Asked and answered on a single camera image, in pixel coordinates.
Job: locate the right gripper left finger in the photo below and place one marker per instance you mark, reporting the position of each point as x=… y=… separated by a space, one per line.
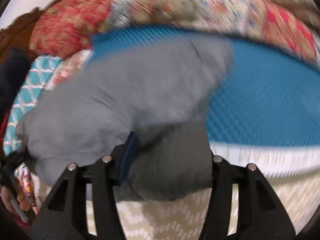
x=63 y=214

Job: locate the grey quilted down jacket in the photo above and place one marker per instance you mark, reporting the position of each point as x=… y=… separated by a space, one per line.
x=159 y=91

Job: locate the person left hand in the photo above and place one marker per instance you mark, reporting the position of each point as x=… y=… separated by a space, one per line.
x=19 y=195

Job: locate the teal white lattice pillow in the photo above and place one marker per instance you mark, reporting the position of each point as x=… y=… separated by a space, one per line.
x=41 y=70

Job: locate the blue mesh bed mat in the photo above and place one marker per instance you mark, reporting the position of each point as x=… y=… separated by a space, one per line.
x=268 y=99

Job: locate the carved wooden headboard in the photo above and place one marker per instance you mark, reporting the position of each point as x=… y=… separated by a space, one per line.
x=17 y=35

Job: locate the red floral patchwork quilt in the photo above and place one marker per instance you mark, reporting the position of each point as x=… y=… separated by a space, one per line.
x=291 y=25

